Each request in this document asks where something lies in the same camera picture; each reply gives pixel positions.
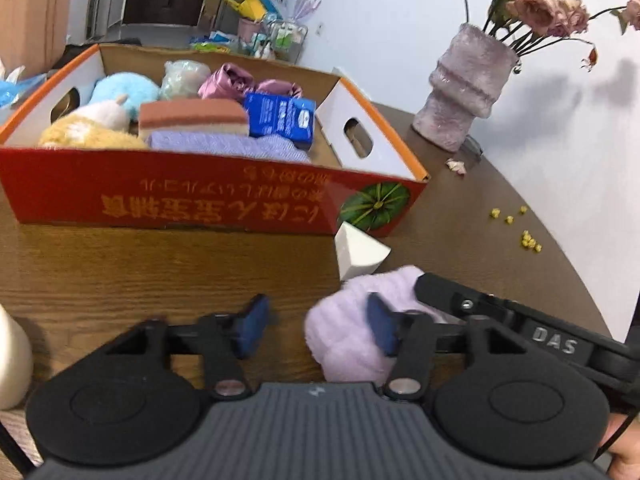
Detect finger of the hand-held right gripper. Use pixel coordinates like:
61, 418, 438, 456
414, 272, 524, 329

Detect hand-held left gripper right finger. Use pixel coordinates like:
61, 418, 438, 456
366, 292, 541, 403

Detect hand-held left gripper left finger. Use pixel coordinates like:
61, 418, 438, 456
100, 294, 272, 402

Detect fuzzy purple headband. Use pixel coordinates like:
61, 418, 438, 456
304, 266, 451, 383

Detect red cardboard box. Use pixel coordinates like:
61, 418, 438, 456
0, 42, 431, 238

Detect lavender towel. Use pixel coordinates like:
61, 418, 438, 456
147, 130, 312, 165

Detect small blue carton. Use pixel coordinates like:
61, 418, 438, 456
243, 91, 317, 150

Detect pink and cream layered sponge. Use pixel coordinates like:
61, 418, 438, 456
137, 98, 250, 143

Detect white round sponge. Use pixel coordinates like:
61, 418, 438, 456
0, 305, 34, 411

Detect clear plastic bag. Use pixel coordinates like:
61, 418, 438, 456
159, 59, 213, 102

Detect white and yellow plush sheep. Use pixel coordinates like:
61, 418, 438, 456
37, 94, 151, 150

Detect blue plush toy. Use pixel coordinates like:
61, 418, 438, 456
90, 72, 161, 123

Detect person's right hand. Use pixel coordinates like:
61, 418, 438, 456
607, 430, 640, 480

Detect white wedge sponge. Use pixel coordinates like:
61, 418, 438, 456
334, 222, 392, 282

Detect scattered yellow flower buds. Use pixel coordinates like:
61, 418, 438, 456
489, 205, 543, 253

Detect pink textured vase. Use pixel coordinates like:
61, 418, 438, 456
414, 22, 521, 153

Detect green packet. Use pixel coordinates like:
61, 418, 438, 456
190, 35, 236, 53

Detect pink pot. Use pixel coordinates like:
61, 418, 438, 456
237, 17, 263, 43

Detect dried pink roses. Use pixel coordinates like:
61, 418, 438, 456
445, 0, 640, 72

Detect brown cardboard box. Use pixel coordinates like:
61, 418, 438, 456
197, 0, 223, 31

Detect purple coral decoration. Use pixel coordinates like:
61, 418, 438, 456
282, 0, 321, 23

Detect blue tissue pack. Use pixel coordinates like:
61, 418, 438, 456
0, 57, 48, 111

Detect pink ribbed suitcase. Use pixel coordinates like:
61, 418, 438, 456
0, 0, 78, 81

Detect dark cable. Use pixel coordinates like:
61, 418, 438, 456
460, 137, 485, 162

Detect wire basket with bottles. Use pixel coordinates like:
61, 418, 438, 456
260, 17, 307, 61

